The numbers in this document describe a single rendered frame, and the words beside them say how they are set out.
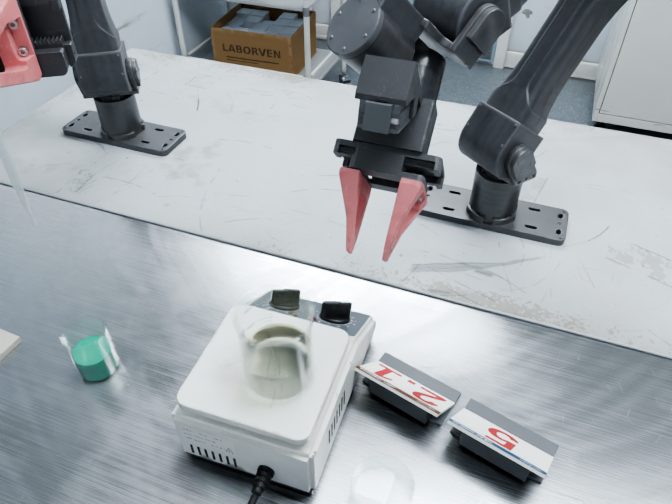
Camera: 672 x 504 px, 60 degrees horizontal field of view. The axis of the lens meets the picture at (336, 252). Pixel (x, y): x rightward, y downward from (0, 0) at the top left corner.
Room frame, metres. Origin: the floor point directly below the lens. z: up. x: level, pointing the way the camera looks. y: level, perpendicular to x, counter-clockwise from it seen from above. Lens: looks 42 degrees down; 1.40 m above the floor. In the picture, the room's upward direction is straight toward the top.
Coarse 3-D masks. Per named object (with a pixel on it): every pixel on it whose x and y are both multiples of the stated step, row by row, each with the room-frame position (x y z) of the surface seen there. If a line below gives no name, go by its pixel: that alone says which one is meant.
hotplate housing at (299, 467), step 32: (352, 352) 0.34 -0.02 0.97; (352, 384) 0.33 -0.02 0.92; (192, 416) 0.27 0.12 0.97; (320, 416) 0.27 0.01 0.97; (192, 448) 0.27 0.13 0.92; (224, 448) 0.25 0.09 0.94; (256, 448) 0.25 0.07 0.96; (288, 448) 0.24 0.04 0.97; (320, 448) 0.25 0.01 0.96; (256, 480) 0.23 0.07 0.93; (288, 480) 0.24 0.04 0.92
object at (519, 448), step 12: (456, 420) 0.29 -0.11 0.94; (468, 420) 0.29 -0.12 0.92; (480, 420) 0.30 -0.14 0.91; (480, 432) 0.28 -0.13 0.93; (492, 432) 0.28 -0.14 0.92; (504, 432) 0.29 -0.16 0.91; (504, 444) 0.27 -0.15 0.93; (516, 444) 0.27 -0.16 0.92; (528, 456) 0.26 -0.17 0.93; (540, 456) 0.26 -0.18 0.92; (540, 468) 0.24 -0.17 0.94
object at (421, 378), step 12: (384, 360) 0.38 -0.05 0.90; (396, 360) 0.38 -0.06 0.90; (360, 372) 0.34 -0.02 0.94; (408, 372) 0.36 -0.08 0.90; (420, 372) 0.36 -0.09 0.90; (372, 384) 0.34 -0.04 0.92; (384, 384) 0.32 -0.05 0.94; (420, 384) 0.35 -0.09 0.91; (432, 384) 0.35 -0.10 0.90; (444, 384) 0.35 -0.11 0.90; (384, 396) 0.33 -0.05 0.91; (396, 396) 0.32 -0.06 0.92; (444, 396) 0.33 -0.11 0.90; (456, 396) 0.33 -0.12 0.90; (408, 408) 0.31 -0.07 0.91; (420, 408) 0.31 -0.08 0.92; (444, 408) 0.31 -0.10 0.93; (420, 420) 0.31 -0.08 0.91; (432, 420) 0.31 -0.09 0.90
